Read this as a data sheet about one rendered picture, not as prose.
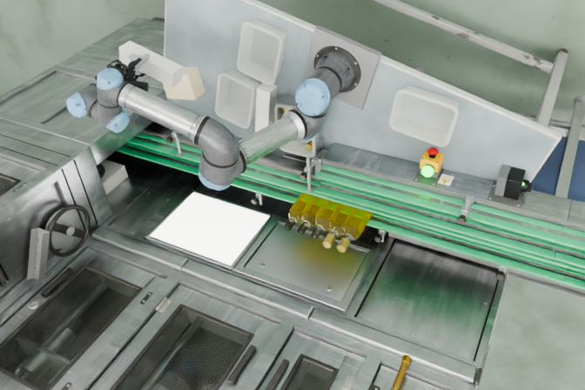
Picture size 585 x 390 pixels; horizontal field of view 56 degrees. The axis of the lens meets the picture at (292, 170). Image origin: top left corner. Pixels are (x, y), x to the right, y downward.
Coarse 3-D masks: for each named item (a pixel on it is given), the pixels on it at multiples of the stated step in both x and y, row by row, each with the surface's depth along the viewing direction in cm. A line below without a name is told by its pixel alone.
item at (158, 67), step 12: (120, 48) 203; (132, 48) 204; (144, 48) 205; (120, 60) 207; (156, 60) 201; (168, 60) 203; (144, 72) 204; (156, 72) 201; (168, 72) 198; (180, 72) 202; (168, 84) 202
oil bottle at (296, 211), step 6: (300, 198) 220; (306, 198) 220; (312, 198) 220; (294, 204) 218; (300, 204) 218; (306, 204) 218; (294, 210) 215; (300, 210) 215; (288, 216) 215; (294, 216) 213; (300, 216) 214; (300, 222) 215
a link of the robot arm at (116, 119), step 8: (96, 104) 179; (96, 112) 179; (104, 112) 176; (112, 112) 176; (120, 112) 179; (96, 120) 181; (104, 120) 178; (112, 120) 178; (120, 120) 178; (128, 120) 183; (112, 128) 179; (120, 128) 181
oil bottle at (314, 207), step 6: (318, 198) 219; (324, 198) 219; (312, 204) 217; (318, 204) 217; (324, 204) 217; (306, 210) 214; (312, 210) 214; (318, 210) 214; (306, 216) 212; (312, 216) 211; (312, 222) 211
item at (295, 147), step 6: (276, 108) 220; (288, 108) 217; (276, 114) 222; (282, 114) 225; (276, 120) 224; (288, 144) 233; (294, 144) 233; (300, 144) 233; (282, 150) 232; (288, 150) 230; (294, 150) 230; (300, 150) 230; (306, 150) 229; (312, 150) 229; (306, 156) 227; (312, 156) 226
